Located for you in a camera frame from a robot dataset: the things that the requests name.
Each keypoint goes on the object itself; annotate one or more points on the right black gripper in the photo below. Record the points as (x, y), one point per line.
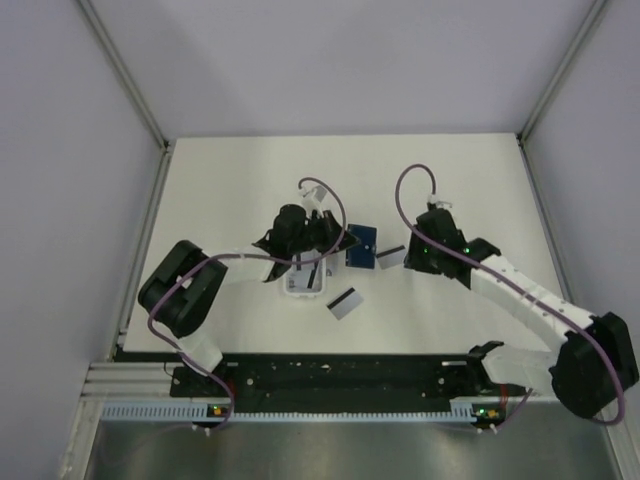
(414, 261)

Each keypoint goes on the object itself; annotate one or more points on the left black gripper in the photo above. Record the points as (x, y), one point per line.
(328, 225)

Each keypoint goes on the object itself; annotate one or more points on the blue card holder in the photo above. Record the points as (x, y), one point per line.
(362, 255)

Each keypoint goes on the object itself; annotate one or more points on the white plastic basket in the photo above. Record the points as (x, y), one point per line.
(308, 257)

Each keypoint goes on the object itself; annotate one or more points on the silver card black stripe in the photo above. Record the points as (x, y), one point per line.
(345, 303)

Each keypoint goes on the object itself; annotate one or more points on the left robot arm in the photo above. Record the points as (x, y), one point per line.
(179, 294)

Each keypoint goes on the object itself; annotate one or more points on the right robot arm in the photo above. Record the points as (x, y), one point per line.
(588, 361)

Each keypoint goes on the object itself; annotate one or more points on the silver card near holder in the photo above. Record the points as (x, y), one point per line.
(392, 257)

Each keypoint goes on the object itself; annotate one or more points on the diamond print silver card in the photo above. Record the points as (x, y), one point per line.
(332, 264)

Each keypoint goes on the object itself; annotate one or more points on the lower cards in basket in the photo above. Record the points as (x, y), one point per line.
(305, 277)

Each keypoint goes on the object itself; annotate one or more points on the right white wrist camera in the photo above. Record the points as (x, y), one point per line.
(434, 202)

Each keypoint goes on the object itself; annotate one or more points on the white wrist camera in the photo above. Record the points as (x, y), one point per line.
(312, 198)
(434, 202)

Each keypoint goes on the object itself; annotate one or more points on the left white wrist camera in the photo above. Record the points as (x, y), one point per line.
(312, 198)

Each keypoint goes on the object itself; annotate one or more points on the grey slotted cable duct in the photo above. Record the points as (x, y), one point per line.
(457, 412)

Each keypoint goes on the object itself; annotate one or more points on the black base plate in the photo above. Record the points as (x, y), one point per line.
(353, 406)

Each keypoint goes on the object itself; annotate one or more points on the left aluminium frame post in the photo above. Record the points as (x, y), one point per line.
(129, 86)

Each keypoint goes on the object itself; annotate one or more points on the aluminium frame post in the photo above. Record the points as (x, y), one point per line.
(129, 86)
(587, 28)

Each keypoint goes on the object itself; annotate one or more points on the right aluminium frame post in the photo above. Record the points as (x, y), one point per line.
(587, 28)

